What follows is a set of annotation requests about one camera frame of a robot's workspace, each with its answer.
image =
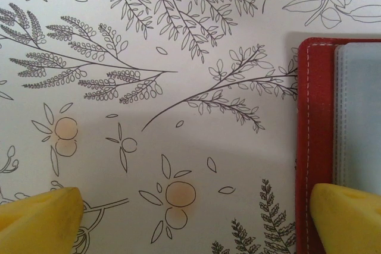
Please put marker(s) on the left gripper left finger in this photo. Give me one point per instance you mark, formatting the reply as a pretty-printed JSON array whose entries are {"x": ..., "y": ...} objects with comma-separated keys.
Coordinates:
[{"x": 35, "y": 224}]

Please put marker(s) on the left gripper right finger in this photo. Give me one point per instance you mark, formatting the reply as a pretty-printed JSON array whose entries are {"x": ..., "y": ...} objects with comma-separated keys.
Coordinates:
[{"x": 348, "y": 224}]

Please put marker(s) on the red card holder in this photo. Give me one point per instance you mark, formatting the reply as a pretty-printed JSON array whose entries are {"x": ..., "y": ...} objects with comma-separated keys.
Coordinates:
[{"x": 318, "y": 117}]

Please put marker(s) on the floral table cover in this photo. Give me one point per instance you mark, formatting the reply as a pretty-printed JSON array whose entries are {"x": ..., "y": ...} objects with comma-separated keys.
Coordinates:
[{"x": 149, "y": 117}]

